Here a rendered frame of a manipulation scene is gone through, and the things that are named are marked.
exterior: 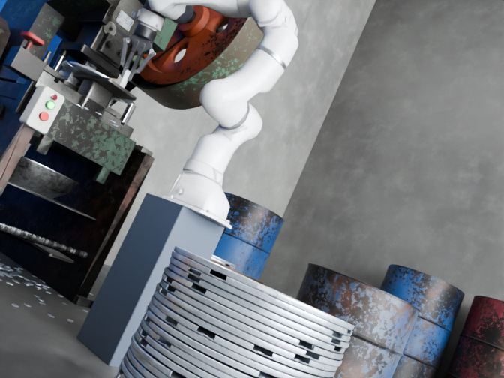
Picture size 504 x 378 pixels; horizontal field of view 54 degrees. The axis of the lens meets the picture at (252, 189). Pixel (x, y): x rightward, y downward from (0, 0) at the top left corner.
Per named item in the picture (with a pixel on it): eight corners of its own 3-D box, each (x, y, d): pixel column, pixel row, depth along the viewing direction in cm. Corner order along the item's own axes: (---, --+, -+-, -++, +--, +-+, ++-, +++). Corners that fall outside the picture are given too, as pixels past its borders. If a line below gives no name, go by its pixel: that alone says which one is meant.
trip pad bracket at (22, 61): (20, 114, 157) (49, 61, 160) (-8, 98, 149) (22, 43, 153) (12, 112, 161) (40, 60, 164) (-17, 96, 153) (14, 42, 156)
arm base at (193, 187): (241, 233, 142) (260, 190, 144) (196, 210, 129) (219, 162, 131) (192, 216, 157) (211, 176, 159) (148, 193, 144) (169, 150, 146)
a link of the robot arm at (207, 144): (241, 187, 155) (273, 118, 159) (208, 163, 140) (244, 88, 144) (216, 179, 161) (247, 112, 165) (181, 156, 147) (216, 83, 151)
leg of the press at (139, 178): (98, 310, 189) (197, 105, 204) (74, 304, 181) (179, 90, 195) (-3, 241, 247) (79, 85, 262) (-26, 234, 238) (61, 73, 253)
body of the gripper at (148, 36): (135, 20, 175) (124, 45, 176) (157, 31, 176) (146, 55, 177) (139, 23, 182) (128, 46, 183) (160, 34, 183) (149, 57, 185)
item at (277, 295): (332, 320, 88) (334, 316, 88) (375, 343, 60) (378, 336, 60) (185, 254, 90) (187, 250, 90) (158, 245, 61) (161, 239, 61)
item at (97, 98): (122, 129, 182) (139, 97, 184) (93, 109, 171) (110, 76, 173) (85, 119, 197) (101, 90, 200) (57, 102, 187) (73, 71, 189)
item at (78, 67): (47, 60, 187) (49, 58, 187) (105, 99, 209) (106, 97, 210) (89, 64, 169) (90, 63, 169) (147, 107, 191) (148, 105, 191)
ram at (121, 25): (125, 70, 197) (157, 7, 202) (96, 47, 185) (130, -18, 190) (100, 67, 208) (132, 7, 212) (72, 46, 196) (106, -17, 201)
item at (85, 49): (115, 84, 201) (122, 72, 202) (76, 55, 186) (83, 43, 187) (94, 81, 211) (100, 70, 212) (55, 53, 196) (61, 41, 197)
